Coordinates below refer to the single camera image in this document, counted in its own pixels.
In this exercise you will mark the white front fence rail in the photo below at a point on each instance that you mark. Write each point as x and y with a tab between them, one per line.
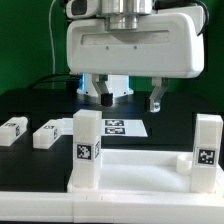
152	208

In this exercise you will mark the white desk top tray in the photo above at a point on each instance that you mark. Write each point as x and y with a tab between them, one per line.
136	170

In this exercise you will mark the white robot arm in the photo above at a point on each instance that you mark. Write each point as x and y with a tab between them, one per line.
122	15

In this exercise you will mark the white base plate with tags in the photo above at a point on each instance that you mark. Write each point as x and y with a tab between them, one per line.
123	127

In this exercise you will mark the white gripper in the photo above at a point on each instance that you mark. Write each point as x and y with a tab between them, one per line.
165	44

